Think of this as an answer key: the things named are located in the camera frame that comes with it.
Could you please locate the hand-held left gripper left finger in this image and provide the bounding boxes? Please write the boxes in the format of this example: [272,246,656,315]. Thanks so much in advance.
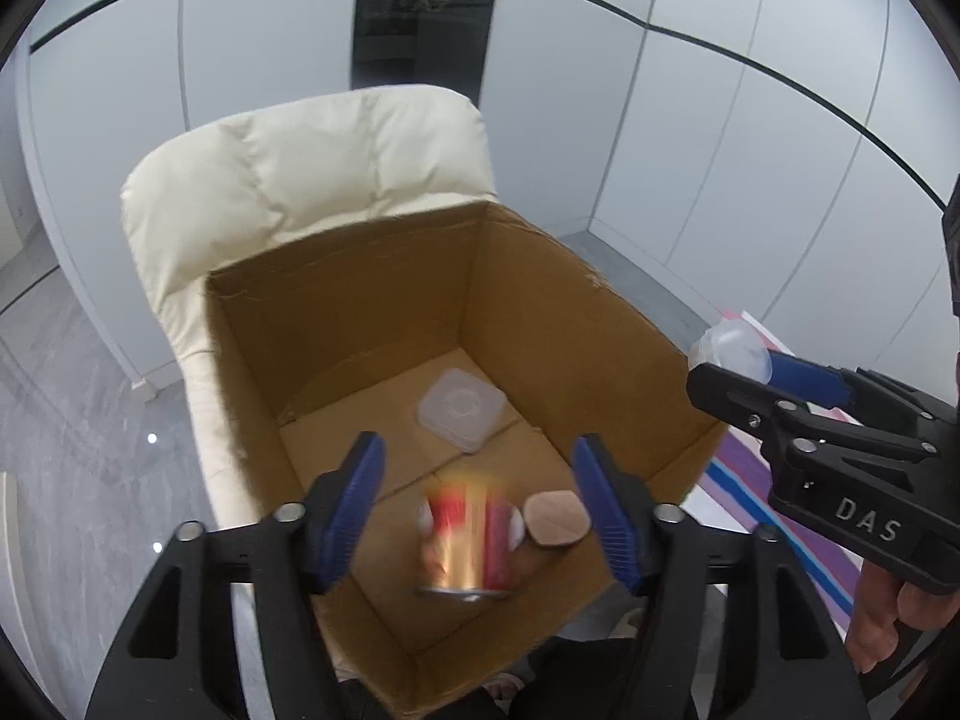
[84,431,387,720]

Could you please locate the black glass wall panel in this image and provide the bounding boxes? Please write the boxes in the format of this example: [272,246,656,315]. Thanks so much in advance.
[352,0,503,102]

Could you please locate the brown cardboard box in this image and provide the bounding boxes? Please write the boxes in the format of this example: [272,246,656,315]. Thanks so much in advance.
[204,199,730,717]

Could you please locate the red and gold can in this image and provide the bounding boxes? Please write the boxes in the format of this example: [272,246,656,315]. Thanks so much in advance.
[416,465,518,605]

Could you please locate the round beige lid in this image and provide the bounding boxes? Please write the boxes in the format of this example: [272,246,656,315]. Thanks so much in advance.
[523,491,591,548]

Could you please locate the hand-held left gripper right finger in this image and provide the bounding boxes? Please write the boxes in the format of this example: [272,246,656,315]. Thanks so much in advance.
[574,433,871,720]

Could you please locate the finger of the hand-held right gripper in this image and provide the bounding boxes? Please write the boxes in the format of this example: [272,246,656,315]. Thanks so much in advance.
[769,349,960,445]
[686,362,940,460]

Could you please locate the clear square plastic lid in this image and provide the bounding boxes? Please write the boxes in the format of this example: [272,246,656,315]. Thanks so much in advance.
[418,367,505,455]

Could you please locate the cream padded chair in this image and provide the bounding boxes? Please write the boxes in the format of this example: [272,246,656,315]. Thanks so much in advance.
[120,85,500,683]

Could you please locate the striped pastel mat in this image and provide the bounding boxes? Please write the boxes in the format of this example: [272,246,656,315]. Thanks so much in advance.
[679,307,886,627]

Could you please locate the clear plastic cup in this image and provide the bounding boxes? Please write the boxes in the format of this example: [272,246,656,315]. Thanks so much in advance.
[688,321,773,391]

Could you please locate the person's black shorts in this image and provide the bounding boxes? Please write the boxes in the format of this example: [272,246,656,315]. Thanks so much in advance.
[510,637,638,720]

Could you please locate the person's right hand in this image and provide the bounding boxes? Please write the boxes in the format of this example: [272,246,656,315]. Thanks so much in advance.
[851,555,953,674]

